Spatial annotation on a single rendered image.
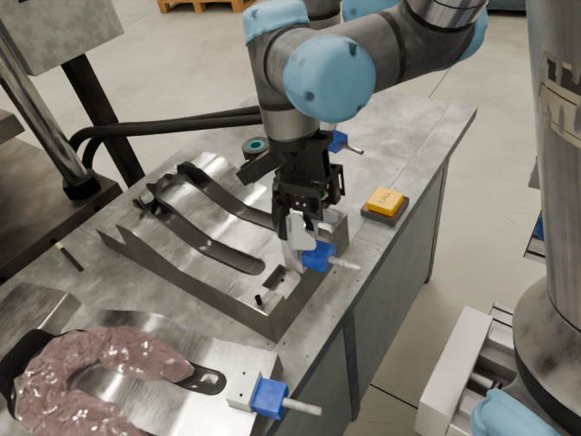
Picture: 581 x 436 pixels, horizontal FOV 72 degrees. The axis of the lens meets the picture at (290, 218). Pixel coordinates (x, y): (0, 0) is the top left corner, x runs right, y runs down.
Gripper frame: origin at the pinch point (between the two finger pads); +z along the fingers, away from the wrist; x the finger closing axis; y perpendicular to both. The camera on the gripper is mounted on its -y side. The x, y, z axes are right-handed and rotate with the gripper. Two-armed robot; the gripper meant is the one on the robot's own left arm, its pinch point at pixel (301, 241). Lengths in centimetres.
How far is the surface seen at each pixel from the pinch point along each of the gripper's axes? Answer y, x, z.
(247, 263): -10.4, -3.4, 5.8
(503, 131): 2, 203, 73
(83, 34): -83, 27, -27
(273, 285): -4.5, -4.2, 8.3
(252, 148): -36.9, 32.8, 4.3
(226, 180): -26.0, 11.2, -0.3
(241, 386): 2.1, -21.9, 8.9
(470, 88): -28, 248, 65
